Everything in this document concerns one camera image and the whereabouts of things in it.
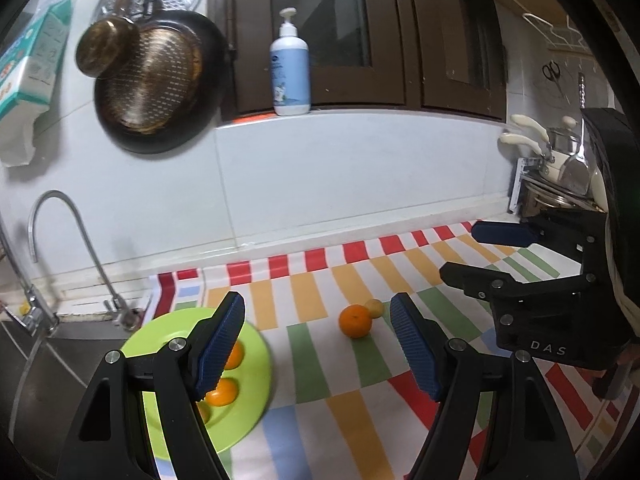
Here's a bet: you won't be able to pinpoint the steel tap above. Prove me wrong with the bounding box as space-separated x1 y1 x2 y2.
0 230 58 336

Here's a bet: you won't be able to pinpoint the black scissors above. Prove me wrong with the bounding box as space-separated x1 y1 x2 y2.
542 60 563 96

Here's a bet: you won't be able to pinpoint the white plastic bag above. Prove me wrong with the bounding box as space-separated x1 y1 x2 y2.
0 105 38 166

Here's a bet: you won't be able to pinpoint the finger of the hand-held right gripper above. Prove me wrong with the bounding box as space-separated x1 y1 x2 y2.
471 220 583 262
439 261 596 302

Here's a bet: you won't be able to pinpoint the cream-handled saucepan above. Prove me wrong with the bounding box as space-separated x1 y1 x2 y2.
497 132 568 183
509 114 586 153

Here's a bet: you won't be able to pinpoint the dark brown window frame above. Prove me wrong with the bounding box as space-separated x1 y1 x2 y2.
207 0 508 121

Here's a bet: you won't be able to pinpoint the steel spatula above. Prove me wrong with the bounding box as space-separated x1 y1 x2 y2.
557 72 597 196

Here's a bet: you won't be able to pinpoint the curved steel faucet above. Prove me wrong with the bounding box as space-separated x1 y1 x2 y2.
27 190 141 332

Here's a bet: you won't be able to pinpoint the white wire rack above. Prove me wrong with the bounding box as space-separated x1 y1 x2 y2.
522 10 591 53

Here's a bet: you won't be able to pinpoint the white pump bottle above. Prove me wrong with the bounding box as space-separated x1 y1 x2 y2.
270 7 312 117

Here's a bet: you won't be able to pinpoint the green plate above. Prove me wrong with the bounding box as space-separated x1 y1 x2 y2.
120 308 273 461

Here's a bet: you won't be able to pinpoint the steel cooking pot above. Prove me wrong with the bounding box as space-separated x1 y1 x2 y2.
520 180 601 217

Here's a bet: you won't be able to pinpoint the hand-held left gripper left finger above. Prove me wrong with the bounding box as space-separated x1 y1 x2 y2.
55 291 246 480

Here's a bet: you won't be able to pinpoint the steel sink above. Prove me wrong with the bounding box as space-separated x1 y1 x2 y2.
0 320 151 480

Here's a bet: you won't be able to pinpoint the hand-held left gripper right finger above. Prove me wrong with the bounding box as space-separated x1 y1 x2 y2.
390 292 583 480

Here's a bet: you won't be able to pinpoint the teal and white box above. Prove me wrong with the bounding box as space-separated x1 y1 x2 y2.
0 0 71 121

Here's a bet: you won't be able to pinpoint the striped colourful cloth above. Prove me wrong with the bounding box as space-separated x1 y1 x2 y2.
150 220 631 480

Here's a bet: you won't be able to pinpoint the white pot rack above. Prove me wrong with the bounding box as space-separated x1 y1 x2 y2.
509 156 543 217

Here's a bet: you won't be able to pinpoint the black frying pan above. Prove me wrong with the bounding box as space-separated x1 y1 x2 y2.
94 10 233 155

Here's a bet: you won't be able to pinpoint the small brass pan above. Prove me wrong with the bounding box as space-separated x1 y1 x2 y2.
75 0 141 78

